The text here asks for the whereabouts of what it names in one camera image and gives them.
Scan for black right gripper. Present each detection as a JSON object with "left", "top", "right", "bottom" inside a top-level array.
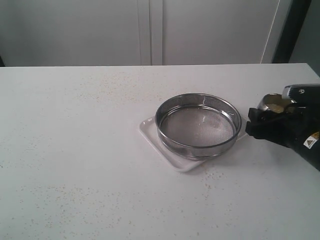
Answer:
[{"left": 245, "top": 83, "right": 320, "bottom": 170}]

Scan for dark vertical post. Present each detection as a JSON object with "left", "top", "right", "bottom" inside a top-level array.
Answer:
[{"left": 272, "top": 0, "right": 312, "bottom": 64}]

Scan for white rectangular tray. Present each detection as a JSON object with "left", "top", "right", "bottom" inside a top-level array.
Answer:
[{"left": 138, "top": 115, "right": 251, "bottom": 173}]

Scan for white cabinet doors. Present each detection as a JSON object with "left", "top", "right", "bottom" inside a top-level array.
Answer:
[{"left": 0, "top": 0, "right": 292, "bottom": 67}]

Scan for small steel cup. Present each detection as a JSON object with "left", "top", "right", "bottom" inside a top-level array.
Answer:
[{"left": 257, "top": 93, "right": 295, "bottom": 114}]

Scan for yellow grain pile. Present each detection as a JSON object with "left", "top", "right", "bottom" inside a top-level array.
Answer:
[{"left": 265, "top": 99, "right": 292, "bottom": 114}]

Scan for round steel mesh sieve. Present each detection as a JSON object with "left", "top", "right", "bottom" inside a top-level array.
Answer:
[{"left": 155, "top": 93, "right": 243, "bottom": 161}]

